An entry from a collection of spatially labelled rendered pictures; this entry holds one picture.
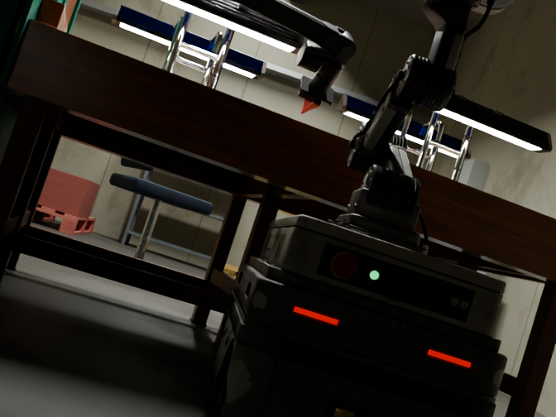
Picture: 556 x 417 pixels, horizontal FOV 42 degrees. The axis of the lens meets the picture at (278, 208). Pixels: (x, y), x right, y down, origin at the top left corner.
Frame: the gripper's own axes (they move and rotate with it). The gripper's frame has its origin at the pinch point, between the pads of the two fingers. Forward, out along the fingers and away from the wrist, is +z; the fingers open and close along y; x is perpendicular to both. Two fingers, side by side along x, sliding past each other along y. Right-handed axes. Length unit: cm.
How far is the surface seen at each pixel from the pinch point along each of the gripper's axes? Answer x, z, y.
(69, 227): -239, 398, 44
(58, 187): -267, 384, 66
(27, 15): 13, -3, 78
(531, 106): -301, 132, -248
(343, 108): -69, 43, -36
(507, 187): -249, 174, -251
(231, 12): -33.0, 1.1, 27.3
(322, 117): -495, 368, -177
